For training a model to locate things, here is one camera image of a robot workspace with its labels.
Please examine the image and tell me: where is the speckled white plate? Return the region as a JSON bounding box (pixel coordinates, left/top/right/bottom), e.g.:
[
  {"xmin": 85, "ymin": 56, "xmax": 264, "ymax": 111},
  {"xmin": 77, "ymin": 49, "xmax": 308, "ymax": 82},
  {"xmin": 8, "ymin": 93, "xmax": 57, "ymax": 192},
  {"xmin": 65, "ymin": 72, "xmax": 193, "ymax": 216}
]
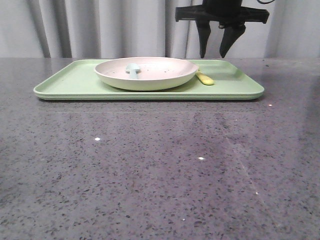
[{"xmin": 94, "ymin": 57, "xmax": 199, "ymax": 91}]

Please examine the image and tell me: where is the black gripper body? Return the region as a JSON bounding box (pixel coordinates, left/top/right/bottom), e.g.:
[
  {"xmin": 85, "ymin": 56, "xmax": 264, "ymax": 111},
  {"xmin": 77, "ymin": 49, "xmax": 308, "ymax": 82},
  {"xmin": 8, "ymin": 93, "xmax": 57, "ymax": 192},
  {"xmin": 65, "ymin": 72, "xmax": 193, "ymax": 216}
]
[{"xmin": 175, "ymin": 0, "xmax": 270, "ymax": 28}]

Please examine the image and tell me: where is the light green plastic tray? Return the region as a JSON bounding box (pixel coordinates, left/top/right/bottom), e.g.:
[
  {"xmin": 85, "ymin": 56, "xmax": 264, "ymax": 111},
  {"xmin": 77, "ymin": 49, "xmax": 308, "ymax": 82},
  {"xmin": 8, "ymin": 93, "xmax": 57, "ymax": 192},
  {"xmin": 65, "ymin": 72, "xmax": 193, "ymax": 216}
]
[{"xmin": 33, "ymin": 59, "xmax": 264, "ymax": 101}]

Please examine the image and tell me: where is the grey curtain backdrop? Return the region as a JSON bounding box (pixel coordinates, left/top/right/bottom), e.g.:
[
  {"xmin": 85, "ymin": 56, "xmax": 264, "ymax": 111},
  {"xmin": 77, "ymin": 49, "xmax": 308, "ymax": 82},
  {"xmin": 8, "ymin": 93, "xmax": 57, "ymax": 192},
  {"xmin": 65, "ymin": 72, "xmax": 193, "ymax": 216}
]
[{"xmin": 0, "ymin": 0, "xmax": 320, "ymax": 59}]

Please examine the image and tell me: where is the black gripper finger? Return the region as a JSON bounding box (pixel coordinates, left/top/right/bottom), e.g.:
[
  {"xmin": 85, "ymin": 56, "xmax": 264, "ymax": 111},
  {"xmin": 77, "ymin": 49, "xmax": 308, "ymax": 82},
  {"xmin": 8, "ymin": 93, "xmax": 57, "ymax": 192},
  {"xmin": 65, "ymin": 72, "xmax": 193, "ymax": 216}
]
[
  {"xmin": 219, "ymin": 24, "xmax": 246, "ymax": 58},
  {"xmin": 195, "ymin": 20, "xmax": 211, "ymax": 58}
]

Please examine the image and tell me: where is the light blue plastic spoon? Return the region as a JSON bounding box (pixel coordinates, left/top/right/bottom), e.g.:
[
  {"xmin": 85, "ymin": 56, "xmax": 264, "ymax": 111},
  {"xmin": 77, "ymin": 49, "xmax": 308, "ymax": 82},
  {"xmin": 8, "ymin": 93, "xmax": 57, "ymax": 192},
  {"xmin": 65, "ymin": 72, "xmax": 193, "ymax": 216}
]
[{"xmin": 125, "ymin": 63, "xmax": 141, "ymax": 80}]

